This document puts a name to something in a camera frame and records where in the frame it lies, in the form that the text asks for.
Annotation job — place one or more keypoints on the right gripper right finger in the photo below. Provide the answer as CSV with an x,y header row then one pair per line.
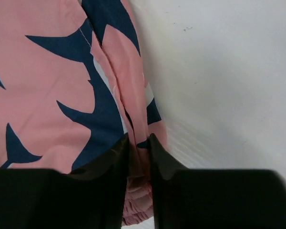
x,y
186,198

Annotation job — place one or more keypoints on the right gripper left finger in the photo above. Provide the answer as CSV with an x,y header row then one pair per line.
x,y
90,197

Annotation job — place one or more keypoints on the pink shark print shorts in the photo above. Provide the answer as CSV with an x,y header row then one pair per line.
x,y
71,86

